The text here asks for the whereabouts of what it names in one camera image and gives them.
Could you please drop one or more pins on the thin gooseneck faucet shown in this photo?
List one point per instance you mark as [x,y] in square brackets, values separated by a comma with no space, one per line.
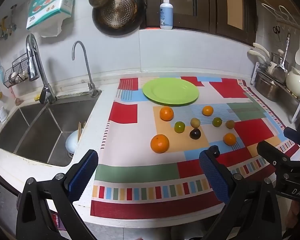
[86,62]

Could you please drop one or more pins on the thick chrome faucet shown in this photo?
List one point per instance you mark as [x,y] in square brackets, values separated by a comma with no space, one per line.
[33,60]

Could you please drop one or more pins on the dark purple round fruit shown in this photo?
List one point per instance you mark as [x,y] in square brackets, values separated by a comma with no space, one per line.
[195,134]

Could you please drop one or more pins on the dark wooden window frame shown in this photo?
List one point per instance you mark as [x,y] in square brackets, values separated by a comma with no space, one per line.
[202,5]

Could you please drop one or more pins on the stainless steel pot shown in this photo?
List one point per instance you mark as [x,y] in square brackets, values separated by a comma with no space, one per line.
[267,86]

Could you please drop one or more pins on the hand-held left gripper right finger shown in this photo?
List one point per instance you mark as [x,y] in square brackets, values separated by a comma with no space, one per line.
[215,177]

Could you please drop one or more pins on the person's right hand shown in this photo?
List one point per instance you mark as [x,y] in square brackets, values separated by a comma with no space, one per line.
[293,215]

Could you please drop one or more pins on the colourful patterned table mat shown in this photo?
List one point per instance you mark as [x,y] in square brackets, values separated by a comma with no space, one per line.
[240,87]

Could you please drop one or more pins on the green citrus fruit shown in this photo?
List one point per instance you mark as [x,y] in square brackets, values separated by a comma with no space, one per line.
[179,127]
[217,122]

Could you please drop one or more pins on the yellow-green round fruit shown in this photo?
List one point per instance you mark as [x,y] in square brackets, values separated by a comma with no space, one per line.
[195,122]
[230,124]

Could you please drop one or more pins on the black frying pan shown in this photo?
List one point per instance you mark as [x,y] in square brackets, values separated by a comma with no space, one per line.
[140,10]

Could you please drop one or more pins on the teal tissue pack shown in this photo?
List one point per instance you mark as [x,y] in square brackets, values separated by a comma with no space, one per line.
[50,5]

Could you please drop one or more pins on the large orange tangerine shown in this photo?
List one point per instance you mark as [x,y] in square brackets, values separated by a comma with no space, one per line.
[159,143]

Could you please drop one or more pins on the green plate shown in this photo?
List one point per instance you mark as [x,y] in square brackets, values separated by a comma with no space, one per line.
[170,91]

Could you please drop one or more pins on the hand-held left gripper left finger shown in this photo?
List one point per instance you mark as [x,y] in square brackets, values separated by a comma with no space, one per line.
[82,177]

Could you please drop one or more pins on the white rice paddle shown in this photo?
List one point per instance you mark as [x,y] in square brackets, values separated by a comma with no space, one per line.
[299,55]

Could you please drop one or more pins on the stainless steel sink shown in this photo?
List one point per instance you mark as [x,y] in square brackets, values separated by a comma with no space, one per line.
[40,130]

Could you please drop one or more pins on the metal dish rack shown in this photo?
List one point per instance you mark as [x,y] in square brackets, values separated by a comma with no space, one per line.
[255,72]

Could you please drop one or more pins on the hanging wall hooks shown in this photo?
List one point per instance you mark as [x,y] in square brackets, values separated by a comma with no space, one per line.
[5,27]

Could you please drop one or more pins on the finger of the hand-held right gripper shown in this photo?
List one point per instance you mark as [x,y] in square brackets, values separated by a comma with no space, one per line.
[271,152]
[296,135]

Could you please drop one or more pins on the wooden chopsticks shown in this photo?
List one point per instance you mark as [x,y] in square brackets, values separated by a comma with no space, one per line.
[81,130]

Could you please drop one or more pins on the white bowl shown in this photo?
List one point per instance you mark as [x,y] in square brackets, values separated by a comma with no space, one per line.
[72,143]

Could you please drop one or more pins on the golden mesh strainer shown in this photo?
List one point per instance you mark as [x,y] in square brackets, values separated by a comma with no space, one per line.
[120,12]

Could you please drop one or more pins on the white ceramic jug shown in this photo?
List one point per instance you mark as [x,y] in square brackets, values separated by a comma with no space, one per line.
[296,82]

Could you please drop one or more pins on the black scissors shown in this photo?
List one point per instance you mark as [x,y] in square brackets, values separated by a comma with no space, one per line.
[276,31]

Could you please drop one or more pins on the white pump bottle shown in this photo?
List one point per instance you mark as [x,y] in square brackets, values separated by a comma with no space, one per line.
[166,15]

